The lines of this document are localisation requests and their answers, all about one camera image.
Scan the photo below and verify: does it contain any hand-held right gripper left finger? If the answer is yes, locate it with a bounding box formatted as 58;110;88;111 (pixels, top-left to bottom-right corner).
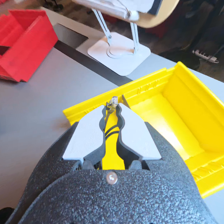
62;105;106;160

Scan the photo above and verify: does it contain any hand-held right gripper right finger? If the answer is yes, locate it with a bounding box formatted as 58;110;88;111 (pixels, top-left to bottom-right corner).
115;103;162;160

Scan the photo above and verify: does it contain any black ethernet cable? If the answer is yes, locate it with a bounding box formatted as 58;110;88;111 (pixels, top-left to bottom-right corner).
103;96;121;140

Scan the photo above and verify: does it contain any yellow plastic bin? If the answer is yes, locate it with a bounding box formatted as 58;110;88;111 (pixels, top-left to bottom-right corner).
63;61;224;199

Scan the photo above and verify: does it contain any red plastic bin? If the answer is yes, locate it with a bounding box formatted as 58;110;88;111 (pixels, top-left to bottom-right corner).
0;10;58;82

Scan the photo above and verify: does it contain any white document stand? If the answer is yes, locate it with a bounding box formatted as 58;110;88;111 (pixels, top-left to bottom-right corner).
87;9;151;76

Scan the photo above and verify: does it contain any white power strip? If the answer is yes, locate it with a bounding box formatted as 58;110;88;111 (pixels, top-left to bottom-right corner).
192;49;219;64

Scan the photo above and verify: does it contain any clear clipboard clip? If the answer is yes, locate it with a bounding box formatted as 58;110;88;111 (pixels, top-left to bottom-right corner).
73;0;140;22

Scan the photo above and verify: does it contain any printed instruction sheet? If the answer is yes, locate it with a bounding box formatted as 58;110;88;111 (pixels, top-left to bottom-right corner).
119;0;155;14

